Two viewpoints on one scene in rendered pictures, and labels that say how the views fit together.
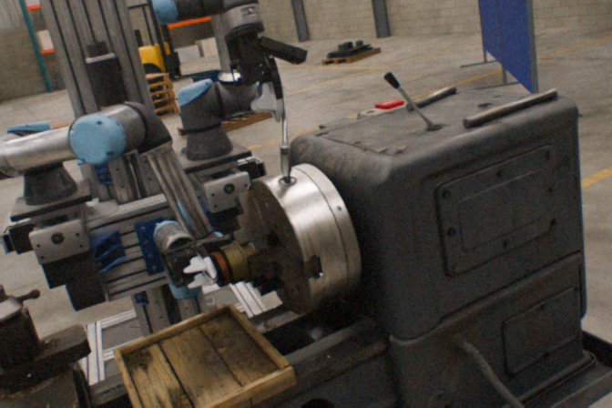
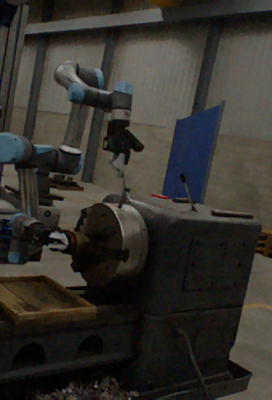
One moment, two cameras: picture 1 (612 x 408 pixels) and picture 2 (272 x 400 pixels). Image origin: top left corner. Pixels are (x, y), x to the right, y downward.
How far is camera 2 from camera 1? 0.75 m
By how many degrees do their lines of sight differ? 20
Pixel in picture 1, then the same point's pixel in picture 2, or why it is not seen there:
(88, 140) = (4, 146)
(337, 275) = (133, 265)
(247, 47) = (118, 131)
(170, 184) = (28, 193)
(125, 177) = not seen: outside the picture
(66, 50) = not seen: outside the picture
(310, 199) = (131, 220)
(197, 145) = not seen: hidden behind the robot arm
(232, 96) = (64, 161)
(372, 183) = (167, 221)
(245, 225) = (86, 224)
